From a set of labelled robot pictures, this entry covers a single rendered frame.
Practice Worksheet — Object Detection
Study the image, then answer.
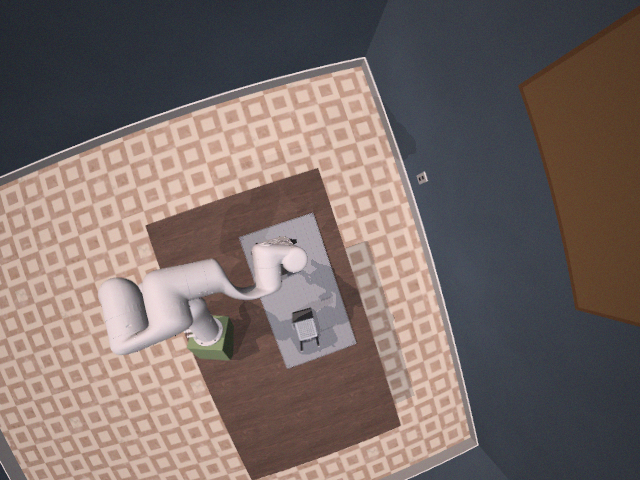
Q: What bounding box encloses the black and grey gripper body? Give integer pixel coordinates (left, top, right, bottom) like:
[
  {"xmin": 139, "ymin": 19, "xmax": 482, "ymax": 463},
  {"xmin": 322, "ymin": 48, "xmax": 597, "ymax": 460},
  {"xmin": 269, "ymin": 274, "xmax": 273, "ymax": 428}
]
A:
[{"xmin": 263, "ymin": 236, "xmax": 293, "ymax": 244}]

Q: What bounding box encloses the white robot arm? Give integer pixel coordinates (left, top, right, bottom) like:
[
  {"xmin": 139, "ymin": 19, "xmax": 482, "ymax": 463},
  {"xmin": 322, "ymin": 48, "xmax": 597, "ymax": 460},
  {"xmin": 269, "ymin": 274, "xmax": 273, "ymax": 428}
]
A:
[{"xmin": 98, "ymin": 240, "xmax": 308, "ymax": 355}]

